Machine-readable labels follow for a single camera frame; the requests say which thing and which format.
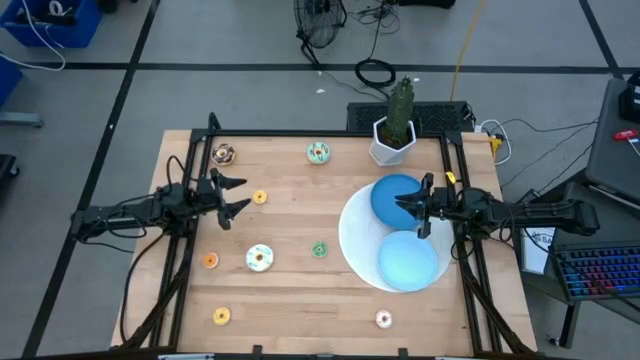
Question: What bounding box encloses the large chocolate frosted donut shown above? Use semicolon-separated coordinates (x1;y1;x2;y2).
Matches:
210;143;237;167

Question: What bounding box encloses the thin black cable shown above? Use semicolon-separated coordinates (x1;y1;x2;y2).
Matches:
499;117;600;137

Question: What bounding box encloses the light blue plate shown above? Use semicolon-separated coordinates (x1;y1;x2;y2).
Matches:
376;230;440;294

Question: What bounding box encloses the white hexagonal plant pot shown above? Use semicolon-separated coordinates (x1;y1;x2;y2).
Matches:
368;117;418;168

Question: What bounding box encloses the black caster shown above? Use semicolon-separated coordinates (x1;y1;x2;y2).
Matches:
0;153;21;182

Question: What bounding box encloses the large white plate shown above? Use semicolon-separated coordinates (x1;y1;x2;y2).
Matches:
338;182;455;294

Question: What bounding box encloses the large white blue-swirl donut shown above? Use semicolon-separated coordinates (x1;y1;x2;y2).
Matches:
245;243;275;273

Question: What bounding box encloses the black cable tangle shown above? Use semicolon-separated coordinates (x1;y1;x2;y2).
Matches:
347;0;401;36

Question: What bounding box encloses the white paper sign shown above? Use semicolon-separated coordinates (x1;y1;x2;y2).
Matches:
519;227;556;275

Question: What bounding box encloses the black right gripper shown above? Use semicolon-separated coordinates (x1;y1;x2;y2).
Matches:
394;172;454;240

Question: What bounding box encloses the white looped cable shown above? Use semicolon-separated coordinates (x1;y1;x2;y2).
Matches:
477;118;514;166

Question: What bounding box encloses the grey desk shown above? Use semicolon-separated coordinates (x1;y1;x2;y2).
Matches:
583;77;640;204

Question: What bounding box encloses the backlit rainbow keyboard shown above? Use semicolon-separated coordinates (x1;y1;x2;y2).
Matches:
553;243;640;302

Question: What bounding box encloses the coiled black cable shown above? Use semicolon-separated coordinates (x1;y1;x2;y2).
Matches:
353;58;397;90

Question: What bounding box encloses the black floor fan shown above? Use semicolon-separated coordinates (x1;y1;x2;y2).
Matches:
292;0;348;69

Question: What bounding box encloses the dark blue plate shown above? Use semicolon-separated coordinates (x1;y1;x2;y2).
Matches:
370;173;426;231

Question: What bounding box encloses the black aluminium table frame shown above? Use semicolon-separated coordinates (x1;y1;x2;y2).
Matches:
119;112;539;360

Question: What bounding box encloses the long white cable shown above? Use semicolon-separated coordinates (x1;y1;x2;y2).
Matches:
0;0;69;72

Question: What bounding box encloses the tall green cactus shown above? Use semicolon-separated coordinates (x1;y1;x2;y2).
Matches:
382;75;417;149

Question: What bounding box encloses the black perforated computer case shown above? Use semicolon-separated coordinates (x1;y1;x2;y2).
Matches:
346;100;475;135

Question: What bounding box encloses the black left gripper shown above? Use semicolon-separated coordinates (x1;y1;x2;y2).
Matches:
197;167;252;232

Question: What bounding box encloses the grey metal base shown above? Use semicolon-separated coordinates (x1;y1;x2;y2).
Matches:
0;112;44;129

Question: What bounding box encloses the yellow cable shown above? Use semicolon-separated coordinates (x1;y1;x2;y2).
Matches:
449;0;487;102

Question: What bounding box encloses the large blue storage bin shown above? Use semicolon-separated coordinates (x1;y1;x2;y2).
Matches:
0;0;104;50

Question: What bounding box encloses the large mint green donut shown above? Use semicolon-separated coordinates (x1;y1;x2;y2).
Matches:
305;141;332;166

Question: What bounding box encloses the black low desk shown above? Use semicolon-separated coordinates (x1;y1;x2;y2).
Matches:
519;180;640;349

